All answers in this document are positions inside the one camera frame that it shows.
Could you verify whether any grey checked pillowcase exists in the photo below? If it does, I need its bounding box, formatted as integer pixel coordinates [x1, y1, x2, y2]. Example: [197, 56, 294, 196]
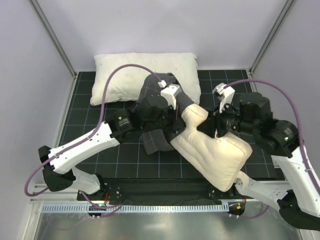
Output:
[137, 73, 201, 155]

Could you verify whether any cream bear print pillow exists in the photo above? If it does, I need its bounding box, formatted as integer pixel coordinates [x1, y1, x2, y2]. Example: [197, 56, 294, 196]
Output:
[170, 103, 253, 192]

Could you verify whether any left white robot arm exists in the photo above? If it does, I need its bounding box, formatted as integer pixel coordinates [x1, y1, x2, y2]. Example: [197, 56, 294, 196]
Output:
[38, 95, 186, 201]

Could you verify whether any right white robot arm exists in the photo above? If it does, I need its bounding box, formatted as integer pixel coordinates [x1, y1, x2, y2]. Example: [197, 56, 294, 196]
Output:
[197, 92, 320, 231]

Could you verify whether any white plain pillow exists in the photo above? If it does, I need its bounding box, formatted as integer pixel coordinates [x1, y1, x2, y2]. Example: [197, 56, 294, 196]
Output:
[90, 52, 198, 106]

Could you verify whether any black grid cutting mat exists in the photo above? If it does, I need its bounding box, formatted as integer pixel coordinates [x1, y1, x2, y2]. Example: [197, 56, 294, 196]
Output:
[59, 69, 285, 181]

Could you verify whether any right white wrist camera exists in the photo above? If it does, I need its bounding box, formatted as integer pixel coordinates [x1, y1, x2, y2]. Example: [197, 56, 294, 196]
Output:
[212, 83, 235, 113]

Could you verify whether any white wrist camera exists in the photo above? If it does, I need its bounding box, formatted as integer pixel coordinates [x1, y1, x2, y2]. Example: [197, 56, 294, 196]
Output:
[212, 83, 235, 113]
[158, 80, 182, 110]

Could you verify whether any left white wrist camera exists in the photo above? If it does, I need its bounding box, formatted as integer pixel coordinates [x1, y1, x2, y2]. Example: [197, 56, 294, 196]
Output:
[158, 80, 182, 110]

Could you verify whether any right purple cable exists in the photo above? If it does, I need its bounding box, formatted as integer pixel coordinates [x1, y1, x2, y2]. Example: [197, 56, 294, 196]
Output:
[223, 79, 320, 221]

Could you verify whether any purple cable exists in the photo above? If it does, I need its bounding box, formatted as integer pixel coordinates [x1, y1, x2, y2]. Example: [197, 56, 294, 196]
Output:
[24, 64, 166, 218]
[223, 79, 320, 221]

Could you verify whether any slotted grey cable duct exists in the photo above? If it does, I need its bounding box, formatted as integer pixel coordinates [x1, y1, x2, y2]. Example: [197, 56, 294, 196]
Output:
[41, 202, 229, 214]

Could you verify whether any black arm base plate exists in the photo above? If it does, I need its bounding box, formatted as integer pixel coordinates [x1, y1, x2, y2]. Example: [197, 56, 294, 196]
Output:
[87, 178, 244, 206]

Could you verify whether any right aluminium frame post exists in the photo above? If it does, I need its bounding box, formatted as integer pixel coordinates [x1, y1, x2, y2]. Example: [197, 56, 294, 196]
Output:
[249, 0, 296, 75]

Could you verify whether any aluminium frame post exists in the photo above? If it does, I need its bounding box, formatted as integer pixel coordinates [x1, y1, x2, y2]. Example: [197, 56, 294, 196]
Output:
[249, 0, 296, 75]
[28, 0, 77, 79]

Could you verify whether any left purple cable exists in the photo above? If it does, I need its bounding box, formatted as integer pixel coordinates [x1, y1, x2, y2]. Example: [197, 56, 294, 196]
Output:
[24, 64, 166, 218]

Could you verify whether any left aluminium frame post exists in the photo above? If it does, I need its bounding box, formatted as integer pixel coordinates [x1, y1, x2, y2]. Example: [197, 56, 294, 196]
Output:
[28, 0, 77, 79]

